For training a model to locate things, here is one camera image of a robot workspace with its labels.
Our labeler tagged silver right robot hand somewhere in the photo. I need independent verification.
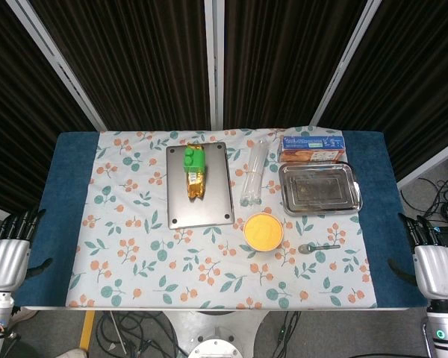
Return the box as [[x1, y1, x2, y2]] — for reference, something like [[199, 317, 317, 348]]
[[387, 212, 448, 302]]

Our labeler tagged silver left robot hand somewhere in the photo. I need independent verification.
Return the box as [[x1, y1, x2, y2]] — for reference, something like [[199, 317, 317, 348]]
[[0, 207, 55, 292]]

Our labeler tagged small metal spoon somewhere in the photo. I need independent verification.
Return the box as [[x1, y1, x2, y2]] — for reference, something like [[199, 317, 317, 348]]
[[297, 244, 341, 257]]

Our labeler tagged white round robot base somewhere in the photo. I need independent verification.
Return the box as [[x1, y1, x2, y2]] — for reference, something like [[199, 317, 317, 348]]
[[188, 337, 243, 358]]

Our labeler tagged stainless steel tray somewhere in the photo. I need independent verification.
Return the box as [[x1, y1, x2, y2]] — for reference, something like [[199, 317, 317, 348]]
[[278, 163, 363, 216]]

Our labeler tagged orange bowl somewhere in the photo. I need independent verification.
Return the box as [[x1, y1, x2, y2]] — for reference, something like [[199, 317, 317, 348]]
[[243, 212, 285, 254]]

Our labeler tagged yellow floor tape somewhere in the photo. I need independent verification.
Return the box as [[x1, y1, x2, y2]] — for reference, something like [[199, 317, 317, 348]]
[[78, 311, 97, 351]]

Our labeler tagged blue table cover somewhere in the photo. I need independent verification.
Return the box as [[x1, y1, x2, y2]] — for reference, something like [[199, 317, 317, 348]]
[[13, 130, 426, 309]]

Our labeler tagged floral tablecloth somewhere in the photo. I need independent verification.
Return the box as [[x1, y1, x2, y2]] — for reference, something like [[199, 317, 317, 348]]
[[65, 126, 378, 310]]

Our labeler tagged dark ribbed partition panel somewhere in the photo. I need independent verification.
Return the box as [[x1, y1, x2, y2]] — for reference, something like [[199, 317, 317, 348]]
[[223, 0, 367, 130], [29, 0, 212, 131], [319, 0, 448, 180], [0, 0, 98, 221]]

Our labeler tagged blue orange biscuit box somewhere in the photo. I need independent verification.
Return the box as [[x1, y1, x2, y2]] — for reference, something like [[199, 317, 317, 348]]
[[279, 134, 347, 165]]

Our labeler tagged gold foil packet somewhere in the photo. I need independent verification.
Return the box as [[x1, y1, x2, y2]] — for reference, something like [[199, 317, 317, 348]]
[[186, 141, 207, 202]]

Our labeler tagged bundle of clear tubes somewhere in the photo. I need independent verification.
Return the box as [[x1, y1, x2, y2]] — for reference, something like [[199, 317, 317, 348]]
[[240, 139, 270, 207]]

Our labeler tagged green toy block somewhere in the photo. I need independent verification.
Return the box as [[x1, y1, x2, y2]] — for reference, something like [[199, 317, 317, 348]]
[[182, 144, 207, 175]]

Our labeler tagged grey closed laptop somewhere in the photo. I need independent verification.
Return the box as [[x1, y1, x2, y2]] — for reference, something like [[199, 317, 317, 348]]
[[166, 141, 235, 230]]

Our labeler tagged white partition post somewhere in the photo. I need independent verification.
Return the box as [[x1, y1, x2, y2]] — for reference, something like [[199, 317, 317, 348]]
[[0, 203, 31, 227], [5, 0, 106, 132], [308, 0, 382, 127], [395, 136, 448, 189], [204, 0, 225, 131]]

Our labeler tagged black floor cable tangle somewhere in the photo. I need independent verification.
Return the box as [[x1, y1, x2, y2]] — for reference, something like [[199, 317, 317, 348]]
[[96, 311, 190, 358]]

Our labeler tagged grey table pedestal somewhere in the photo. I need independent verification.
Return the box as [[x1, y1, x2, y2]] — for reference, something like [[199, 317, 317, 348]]
[[163, 309, 270, 358]]

